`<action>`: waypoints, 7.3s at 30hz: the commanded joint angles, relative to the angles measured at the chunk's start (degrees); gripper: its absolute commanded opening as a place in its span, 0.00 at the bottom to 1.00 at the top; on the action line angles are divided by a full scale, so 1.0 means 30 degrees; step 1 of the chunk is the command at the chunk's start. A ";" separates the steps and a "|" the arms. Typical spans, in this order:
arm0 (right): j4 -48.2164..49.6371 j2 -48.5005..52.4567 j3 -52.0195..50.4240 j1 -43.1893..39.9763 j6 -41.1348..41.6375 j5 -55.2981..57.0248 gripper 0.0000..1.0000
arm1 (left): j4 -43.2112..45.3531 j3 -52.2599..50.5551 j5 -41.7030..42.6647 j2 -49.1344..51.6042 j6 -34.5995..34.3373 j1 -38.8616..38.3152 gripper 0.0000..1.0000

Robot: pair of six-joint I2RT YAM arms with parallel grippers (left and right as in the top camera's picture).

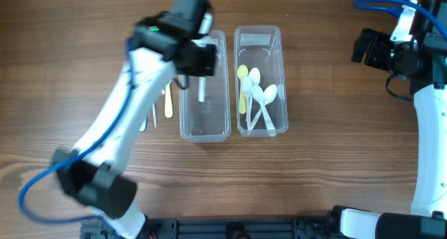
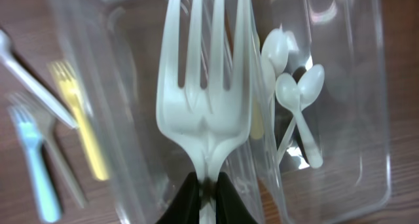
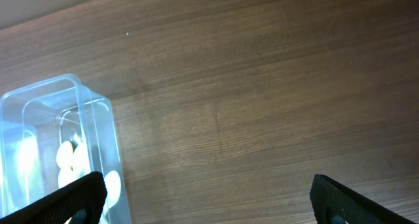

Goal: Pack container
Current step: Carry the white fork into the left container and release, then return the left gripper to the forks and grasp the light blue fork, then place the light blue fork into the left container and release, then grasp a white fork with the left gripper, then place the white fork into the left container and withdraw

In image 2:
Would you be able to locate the clear plastic container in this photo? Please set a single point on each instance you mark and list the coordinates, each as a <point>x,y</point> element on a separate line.
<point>349,120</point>
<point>113,47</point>

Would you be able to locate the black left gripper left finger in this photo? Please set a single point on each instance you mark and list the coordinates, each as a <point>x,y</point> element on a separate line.
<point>185,207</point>

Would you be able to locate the cream fork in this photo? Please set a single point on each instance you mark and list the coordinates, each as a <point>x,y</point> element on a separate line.
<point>46,121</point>

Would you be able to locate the teal thick-handled fork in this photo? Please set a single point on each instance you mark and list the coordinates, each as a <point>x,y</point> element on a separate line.
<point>31,140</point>

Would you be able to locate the yellow spoon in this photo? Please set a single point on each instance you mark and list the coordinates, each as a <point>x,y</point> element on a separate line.
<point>257,128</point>

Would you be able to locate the clear left plastic container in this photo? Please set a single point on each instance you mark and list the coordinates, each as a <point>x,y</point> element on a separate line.
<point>113,47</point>

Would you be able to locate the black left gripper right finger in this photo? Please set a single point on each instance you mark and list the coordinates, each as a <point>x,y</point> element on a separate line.
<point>230,208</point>

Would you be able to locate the white long plastic fork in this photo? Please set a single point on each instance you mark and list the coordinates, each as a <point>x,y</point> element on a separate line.
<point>32,84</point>

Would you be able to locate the white plastic spoon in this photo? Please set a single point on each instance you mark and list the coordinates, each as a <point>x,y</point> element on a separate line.
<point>274,57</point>
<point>288,95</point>
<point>316,72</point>

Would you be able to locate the thin translucent white fork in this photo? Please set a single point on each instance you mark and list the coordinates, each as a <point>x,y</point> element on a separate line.
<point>207,122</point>

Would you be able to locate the clear right plastic container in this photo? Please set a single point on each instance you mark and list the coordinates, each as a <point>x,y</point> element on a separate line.
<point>349,120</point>

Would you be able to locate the yellow thick-handled fork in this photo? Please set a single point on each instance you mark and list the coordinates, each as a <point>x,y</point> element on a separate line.
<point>65,80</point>

